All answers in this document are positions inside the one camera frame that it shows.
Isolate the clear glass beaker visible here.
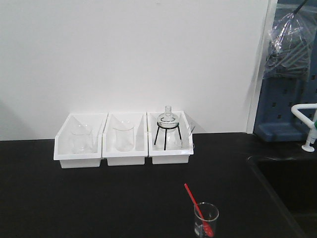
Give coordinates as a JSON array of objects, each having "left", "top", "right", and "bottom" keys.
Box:
[{"left": 194, "top": 202, "right": 219, "bottom": 238}]

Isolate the red plastic stirring spoon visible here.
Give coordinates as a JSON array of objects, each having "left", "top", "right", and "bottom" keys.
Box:
[{"left": 184, "top": 183, "right": 214, "bottom": 238}]

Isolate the small clear beaker right bin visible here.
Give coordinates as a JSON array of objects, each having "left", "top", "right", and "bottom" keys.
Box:
[{"left": 179, "top": 122, "right": 196, "bottom": 149}]

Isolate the clear beaker in middle bin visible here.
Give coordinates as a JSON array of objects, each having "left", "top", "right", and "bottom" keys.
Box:
[{"left": 113, "top": 120, "right": 134, "bottom": 152}]

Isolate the clear beaker in bin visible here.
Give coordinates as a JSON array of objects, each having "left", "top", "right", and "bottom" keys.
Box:
[
  {"left": 113, "top": 120, "right": 134, "bottom": 152},
  {"left": 71, "top": 124, "right": 93, "bottom": 154}
]

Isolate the clear beaker in left bin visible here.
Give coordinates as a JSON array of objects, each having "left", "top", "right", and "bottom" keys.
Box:
[{"left": 71, "top": 124, "right": 93, "bottom": 154}]

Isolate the clear round-bottom flask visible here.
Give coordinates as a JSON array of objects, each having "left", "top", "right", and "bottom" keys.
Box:
[{"left": 157, "top": 106, "right": 179, "bottom": 128}]

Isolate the white right storage bin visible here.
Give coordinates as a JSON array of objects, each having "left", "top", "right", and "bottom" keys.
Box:
[{"left": 147, "top": 111, "right": 194, "bottom": 164}]

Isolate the white storage bin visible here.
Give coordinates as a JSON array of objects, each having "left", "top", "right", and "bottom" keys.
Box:
[
  {"left": 147, "top": 111, "right": 194, "bottom": 164},
  {"left": 102, "top": 112, "right": 148, "bottom": 166},
  {"left": 53, "top": 113, "right": 107, "bottom": 169}
]

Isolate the white middle storage bin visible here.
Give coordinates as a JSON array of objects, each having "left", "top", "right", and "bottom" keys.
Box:
[{"left": 102, "top": 112, "right": 148, "bottom": 166}]

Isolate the white left storage bin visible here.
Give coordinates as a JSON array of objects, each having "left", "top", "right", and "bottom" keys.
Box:
[{"left": 53, "top": 113, "right": 107, "bottom": 169}]

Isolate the blue pegboard drying rack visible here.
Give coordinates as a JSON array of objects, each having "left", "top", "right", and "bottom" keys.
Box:
[{"left": 254, "top": 0, "right": 317, "bottom": 142}]

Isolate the black lab sink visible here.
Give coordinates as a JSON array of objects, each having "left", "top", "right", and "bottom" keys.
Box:
[{"left": 247, "top": 156, "right": 317, "bottom": 238}]

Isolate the white lab faucet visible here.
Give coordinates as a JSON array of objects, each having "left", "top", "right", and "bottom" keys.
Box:
[{"left": 291, "top": 103, "right": 317, "bottom": 152}]

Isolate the clear plastic bag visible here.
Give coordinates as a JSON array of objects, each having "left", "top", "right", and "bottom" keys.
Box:
[{"left": 264, "top": 0, "right": 317, "bottom": 81}]

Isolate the black wire flask stand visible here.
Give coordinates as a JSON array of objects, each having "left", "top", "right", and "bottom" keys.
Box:
[{"left": 154, "top": 122, "right": 182, "bottom": 150}]

